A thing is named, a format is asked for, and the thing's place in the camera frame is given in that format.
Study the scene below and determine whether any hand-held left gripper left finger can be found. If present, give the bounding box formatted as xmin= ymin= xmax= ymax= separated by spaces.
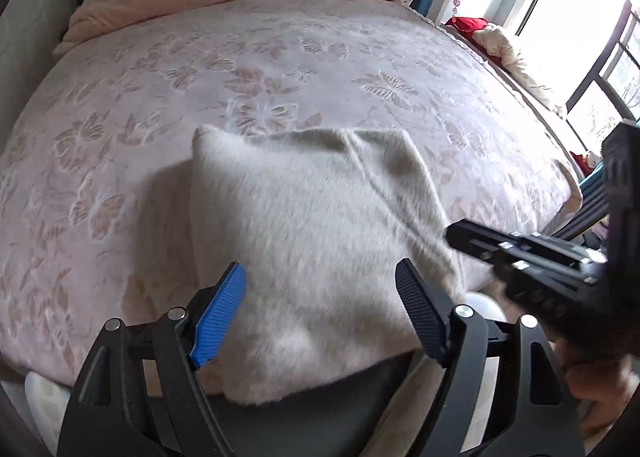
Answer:
xmin=56 ymin=262 xmax=248 ymax=457

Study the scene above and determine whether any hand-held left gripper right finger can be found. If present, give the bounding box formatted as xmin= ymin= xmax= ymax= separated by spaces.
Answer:
xmin=394 ymin=258 xmax=586 ymax=457

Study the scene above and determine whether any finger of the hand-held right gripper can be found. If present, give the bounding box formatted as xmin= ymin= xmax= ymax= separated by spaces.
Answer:
xmin=491 ymin=261 xmax=607 ymax=319
xmin=444 ymin=219 xmax=609 ymax=264

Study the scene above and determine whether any white sweater with black hearts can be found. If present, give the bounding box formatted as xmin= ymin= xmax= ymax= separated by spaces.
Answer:
xmin=127 ymin=126 xmax=493 ymax=408

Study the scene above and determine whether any person's right hand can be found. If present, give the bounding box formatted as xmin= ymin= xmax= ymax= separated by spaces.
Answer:
xmin=554 ymin=343 xmax=634 ymax=434

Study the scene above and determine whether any cream crumpled blanket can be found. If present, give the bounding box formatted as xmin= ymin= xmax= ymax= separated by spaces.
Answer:
xmin=471 ymin=22 xmax=568 ymax=118

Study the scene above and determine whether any pink floral bed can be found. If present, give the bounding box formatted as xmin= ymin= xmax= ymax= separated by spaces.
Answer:
xmin=0 ymin=0 xmax=583 ymax=398

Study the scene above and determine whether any red cushion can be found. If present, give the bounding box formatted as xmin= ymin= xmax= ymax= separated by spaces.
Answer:
xmin=445 ymin=16 xmax=490 ymax=35

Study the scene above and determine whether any window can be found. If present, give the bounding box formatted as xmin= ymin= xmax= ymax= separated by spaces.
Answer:
xmin=512 ymin=0 xmax=640 ymax=150

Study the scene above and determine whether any white wardrobe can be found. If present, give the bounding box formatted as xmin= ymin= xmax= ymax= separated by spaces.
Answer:
xmin=0 ymin=0 xmax=78 ymax=92

